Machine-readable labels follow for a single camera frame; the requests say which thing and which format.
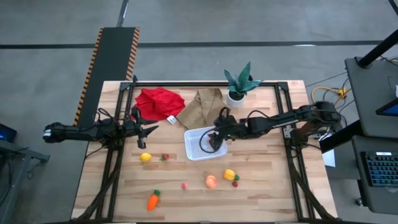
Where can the white perforated plastic basket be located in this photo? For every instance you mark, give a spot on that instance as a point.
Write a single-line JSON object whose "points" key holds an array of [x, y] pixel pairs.
{"points": [[194, 143]]}

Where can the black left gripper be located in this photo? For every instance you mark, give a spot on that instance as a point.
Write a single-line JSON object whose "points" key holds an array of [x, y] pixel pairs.
{"points": [[129, 128]]}

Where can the grey side stand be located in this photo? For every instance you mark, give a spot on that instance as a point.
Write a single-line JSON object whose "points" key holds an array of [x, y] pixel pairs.
{"points": [[18, 152]]}

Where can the device with blue screen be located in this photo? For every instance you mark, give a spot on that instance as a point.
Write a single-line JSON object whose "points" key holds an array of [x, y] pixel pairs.
{"points": [[7, 133]]}

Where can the orange toy peach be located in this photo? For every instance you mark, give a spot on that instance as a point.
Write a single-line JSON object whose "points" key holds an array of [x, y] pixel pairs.
{"points": [[211, 182]]}

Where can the small red toy tomato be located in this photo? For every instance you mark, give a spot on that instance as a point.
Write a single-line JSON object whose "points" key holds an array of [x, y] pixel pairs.
{"points": [[235, 184]]}

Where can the small pink toy produce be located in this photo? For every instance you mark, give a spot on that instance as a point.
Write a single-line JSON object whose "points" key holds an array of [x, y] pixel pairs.
{"points": [[184, 186]]}

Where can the green plant in white pot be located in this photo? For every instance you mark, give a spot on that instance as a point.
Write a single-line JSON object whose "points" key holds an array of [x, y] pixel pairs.
{"points": [[239, 84]]}

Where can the tan cloth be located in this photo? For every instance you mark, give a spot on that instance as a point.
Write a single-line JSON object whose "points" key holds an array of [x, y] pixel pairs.
{"points": [[202, 109]]}

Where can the yellow toy lemon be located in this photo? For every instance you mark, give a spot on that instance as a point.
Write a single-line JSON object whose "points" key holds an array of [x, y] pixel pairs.
{"points": [[145, 157]]}

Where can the yellow toy bell pepper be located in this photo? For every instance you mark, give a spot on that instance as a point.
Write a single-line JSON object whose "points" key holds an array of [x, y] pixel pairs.
{"points": [[229, 175]]}

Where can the black pole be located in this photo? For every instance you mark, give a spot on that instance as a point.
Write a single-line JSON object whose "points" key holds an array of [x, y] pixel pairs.
{"points": [[377, 48]]}

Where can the black mat with hazard stripes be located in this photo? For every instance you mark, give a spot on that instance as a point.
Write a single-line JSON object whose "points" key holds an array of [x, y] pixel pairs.
{"points": [[109, 62]]}

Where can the grey desk with keyboard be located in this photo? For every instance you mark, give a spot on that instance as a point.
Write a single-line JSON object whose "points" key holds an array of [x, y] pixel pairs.
{"points": [[382, 200]]}

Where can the red cloth with white tag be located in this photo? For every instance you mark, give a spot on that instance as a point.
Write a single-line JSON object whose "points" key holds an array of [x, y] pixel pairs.
{"points": [[158, 104]]}

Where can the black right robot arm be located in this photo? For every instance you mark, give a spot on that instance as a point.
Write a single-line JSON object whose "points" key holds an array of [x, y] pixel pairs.
{"points": [[280, 119]]}

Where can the orange toy carrot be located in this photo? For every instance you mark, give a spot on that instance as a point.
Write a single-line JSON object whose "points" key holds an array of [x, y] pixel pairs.
{"points": [[152, 202]]}

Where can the white paper sheet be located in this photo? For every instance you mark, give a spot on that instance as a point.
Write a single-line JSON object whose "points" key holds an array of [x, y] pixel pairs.
{"points": [[329, 158]]}

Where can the red toy strawberry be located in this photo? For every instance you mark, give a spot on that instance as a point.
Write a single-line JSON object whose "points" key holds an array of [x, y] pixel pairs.
{"points": [[165, 157]]}

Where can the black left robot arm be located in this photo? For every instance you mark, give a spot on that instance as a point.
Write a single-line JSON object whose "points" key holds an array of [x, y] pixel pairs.
{"points": [[77, 132]]}

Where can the laptop with blue screen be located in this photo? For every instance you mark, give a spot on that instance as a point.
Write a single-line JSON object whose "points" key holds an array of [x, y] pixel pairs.
{"points": [[390, 109]]}

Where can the black keyboard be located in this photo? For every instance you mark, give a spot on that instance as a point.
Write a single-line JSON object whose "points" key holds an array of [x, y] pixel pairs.
{"points": [[382, 169]]}

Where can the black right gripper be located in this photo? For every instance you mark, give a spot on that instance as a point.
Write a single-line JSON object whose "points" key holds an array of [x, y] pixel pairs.
{"points": [[230, 127]]}

